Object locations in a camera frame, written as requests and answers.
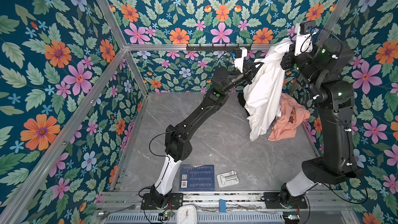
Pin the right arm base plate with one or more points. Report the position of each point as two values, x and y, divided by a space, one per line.
274 200

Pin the white plastic bracket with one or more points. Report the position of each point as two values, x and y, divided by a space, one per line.
227 179

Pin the pink graphic t-shirt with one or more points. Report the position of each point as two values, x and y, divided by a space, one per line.
292 115

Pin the white square clock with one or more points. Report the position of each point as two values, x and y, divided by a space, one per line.
187 215

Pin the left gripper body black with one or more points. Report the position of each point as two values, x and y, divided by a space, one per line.
237 78

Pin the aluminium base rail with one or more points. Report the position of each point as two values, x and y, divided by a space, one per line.
318 200

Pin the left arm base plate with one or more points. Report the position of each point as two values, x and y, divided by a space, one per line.
174 200

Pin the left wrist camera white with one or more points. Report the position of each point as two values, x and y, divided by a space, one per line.
239 55

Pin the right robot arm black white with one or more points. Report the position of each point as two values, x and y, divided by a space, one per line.
321 70

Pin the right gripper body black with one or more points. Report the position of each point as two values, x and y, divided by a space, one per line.
292 62

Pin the white vented cable duct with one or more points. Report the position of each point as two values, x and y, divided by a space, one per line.
203 218

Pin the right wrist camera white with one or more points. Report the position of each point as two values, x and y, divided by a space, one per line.
304 37

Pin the blue tape piece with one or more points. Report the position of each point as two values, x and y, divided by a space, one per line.
222 206

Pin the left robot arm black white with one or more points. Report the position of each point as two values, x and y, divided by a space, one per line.
177 138

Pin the black hook rail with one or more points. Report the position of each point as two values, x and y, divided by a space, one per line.
216 47

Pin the blue instruction card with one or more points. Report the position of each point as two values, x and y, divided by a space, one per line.
197 178

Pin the white cloth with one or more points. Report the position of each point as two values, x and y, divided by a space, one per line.
262 96

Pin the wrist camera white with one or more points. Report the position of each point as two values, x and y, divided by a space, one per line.
304 37
239 55

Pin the small green circuit board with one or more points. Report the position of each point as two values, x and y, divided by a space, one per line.
166 215

